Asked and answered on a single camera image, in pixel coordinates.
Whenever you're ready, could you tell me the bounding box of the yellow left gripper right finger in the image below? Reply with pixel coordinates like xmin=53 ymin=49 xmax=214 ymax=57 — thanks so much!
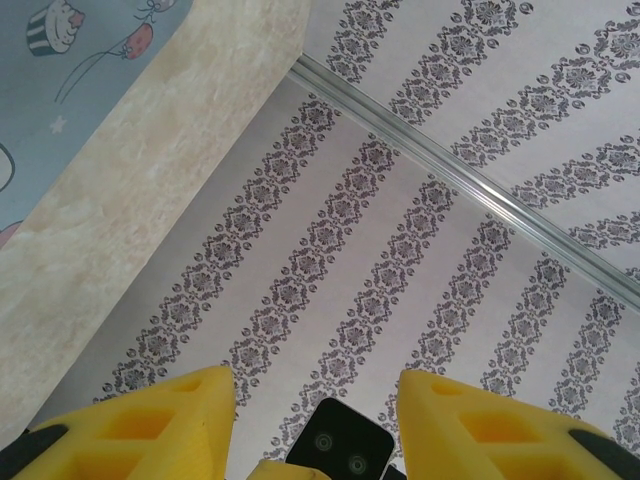
xmin=397 ymin=368 xmax=640 ymax=480

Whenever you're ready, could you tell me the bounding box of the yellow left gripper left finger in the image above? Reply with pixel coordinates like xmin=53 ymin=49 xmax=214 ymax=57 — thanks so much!
xmin=9 ymin=364 xmax=239 ymax=480

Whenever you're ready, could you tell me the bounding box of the light blue printed pouch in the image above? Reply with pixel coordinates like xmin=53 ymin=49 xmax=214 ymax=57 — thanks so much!
xmin=0 ymin=0 xmax=195 ymax=249

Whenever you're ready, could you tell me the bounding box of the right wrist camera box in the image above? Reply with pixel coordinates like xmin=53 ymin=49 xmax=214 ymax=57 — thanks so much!
xmin=287 ymin=397 xmax=396 ymax=480

